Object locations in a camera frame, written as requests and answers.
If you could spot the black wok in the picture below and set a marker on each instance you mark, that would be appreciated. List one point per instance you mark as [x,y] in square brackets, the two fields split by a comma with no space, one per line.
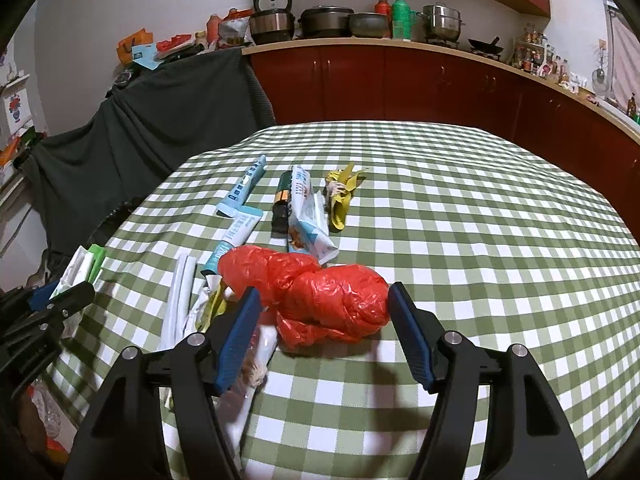
[486,46]

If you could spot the green white checkered tablecloth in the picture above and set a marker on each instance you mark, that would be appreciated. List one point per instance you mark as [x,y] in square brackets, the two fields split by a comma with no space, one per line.
[475,220]

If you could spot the flower vase wall picture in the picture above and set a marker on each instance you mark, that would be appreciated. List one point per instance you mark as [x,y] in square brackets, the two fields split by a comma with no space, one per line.
[17,106]

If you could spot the group of condiment bottles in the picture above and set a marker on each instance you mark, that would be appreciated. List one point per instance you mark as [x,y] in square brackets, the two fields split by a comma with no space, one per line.
[542,57]

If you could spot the blue toothpaste tube upper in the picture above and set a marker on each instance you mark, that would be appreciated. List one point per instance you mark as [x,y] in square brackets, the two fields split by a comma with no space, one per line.
[242,187]

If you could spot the blue toothpaste tube lower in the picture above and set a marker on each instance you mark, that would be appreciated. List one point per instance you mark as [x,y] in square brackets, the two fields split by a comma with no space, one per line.
[232,237]

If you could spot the red plastic bag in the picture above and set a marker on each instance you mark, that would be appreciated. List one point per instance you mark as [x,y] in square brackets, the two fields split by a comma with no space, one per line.
[325,300]

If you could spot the blue toothpaste tube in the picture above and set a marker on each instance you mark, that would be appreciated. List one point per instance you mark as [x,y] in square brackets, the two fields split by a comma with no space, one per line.
[232,237]
[242,187]

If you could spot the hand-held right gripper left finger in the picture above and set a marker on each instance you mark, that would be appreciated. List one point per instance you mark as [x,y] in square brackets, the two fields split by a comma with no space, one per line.
[239,340]

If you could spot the large white blue packet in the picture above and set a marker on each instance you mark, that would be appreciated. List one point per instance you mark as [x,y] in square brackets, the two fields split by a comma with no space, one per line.
[309,220]

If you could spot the white paper wrapper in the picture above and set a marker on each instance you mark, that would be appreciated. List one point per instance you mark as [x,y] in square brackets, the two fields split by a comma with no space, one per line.
[177,300]

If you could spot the orange paper bag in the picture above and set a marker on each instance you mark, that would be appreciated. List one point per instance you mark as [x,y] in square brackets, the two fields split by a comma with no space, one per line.
[134,45]

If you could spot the yellow green wrapper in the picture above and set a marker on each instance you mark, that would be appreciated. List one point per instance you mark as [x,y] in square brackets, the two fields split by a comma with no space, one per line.
[215,305]

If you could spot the red plastic item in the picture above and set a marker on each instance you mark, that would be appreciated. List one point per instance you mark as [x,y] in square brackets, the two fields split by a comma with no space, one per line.
[174,42]

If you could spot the printed snack bag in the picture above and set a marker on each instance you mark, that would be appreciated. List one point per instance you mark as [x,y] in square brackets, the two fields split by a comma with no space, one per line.
[234,34]

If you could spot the dark green cloth cover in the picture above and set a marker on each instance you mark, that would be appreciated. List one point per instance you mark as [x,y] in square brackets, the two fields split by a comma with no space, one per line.
[165,125]

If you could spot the white green packet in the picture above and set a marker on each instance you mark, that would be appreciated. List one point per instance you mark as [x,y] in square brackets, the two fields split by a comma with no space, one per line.
[80,267]

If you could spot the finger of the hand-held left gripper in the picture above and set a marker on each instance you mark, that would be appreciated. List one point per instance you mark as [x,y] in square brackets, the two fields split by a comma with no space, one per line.
[75,297]
[41,297]

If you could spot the grey metal basin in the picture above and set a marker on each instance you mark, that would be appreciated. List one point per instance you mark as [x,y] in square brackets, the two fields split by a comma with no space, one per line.
[369,25]

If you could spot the green thermos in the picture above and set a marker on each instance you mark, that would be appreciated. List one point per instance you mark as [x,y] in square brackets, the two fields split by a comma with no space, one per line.
[403,17]

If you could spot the red kitchen base cabinet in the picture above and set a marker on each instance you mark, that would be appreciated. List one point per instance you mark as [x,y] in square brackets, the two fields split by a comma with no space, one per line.
[450,90]

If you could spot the teal flat packet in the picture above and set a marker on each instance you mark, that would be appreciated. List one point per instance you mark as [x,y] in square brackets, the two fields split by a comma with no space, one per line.
[149,57]

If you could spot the black lidded pot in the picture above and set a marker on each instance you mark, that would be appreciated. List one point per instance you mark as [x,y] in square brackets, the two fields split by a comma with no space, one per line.
[326,21]

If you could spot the clear white plastic wrapper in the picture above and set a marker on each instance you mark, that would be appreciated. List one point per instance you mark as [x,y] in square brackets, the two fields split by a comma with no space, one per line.
[262,345]

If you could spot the steel rice cooker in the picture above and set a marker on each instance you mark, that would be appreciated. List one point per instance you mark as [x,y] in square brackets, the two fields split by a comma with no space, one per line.
[271,22]

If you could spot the black gold battery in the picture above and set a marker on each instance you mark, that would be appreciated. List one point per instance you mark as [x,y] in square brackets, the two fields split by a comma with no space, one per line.
[282,200]

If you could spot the steel steamer pot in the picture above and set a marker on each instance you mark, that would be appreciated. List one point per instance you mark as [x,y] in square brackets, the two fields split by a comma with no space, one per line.
[441,22]

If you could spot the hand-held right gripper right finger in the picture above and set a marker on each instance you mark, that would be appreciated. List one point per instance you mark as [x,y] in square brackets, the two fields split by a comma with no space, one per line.
[407,335]

